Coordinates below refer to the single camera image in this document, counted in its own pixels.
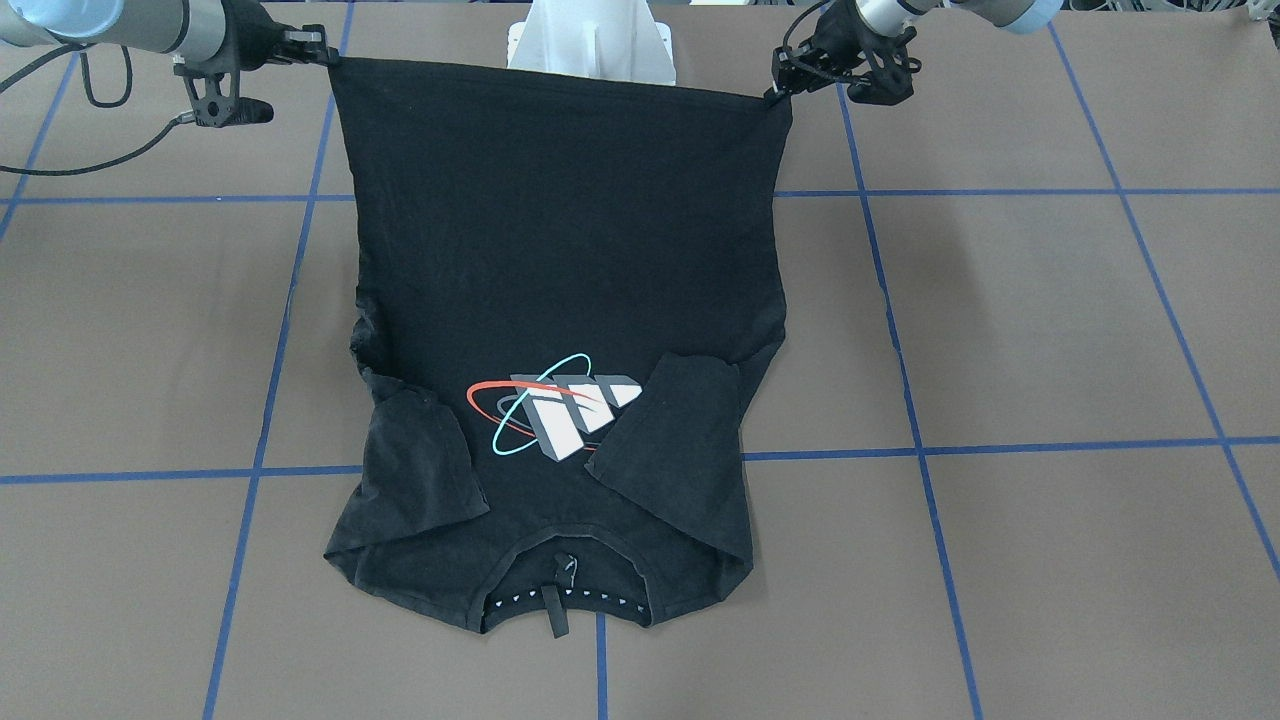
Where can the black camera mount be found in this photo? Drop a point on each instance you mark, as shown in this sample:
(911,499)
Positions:
(215,99)
(889,79)

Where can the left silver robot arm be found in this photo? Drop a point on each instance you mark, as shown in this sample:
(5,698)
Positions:
(1015,17)

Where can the black printed t-shirt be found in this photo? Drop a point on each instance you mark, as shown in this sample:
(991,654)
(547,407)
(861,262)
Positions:
(568,293)

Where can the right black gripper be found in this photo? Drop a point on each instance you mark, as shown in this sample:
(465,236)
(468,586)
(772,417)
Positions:
(252,31)

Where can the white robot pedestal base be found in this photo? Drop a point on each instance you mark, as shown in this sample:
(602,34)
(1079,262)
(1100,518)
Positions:
(614,40)

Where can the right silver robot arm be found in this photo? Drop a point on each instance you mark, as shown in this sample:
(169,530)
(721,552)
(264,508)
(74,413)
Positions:
(220,34)

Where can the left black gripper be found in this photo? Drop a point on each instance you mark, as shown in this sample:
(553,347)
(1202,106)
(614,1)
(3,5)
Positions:
(833,37)

